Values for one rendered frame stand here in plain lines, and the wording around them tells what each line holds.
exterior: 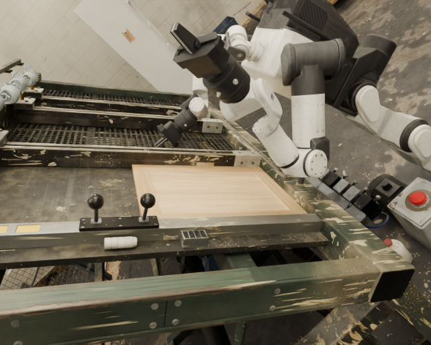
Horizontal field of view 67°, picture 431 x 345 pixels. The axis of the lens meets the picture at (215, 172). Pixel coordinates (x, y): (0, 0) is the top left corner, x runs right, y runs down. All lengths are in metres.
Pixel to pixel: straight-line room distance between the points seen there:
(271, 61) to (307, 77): 0.17
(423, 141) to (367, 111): 0.33
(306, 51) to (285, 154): 0.27
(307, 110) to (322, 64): 0.12
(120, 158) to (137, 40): 3.82
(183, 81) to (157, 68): 0.43
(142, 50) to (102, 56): 1.63
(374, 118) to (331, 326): 0.74
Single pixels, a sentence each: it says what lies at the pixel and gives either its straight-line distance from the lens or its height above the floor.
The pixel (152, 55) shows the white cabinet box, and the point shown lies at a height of 0.96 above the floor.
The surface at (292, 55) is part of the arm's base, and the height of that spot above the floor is 1.37.
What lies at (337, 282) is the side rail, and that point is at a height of 0.99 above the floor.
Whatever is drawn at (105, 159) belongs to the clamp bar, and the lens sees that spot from 1.32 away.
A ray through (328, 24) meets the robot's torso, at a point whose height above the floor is 1.28.
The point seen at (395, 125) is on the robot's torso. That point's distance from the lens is 1.50.
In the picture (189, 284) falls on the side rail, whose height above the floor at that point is 1.31.
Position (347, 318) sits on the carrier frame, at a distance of 1.09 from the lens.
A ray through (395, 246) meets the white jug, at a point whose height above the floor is 0.17.
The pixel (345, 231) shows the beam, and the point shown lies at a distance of 1.08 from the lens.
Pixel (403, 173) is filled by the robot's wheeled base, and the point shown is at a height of 0.17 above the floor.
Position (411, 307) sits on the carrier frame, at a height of 0.66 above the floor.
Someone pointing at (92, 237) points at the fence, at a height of 1.45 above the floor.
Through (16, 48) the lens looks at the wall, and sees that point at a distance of 6.88.
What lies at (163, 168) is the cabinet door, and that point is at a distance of 1.32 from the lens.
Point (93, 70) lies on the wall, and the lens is 6.66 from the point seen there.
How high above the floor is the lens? 1.74
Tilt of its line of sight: 30 degrees down
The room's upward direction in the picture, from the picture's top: 49 degrees counter-clockwise
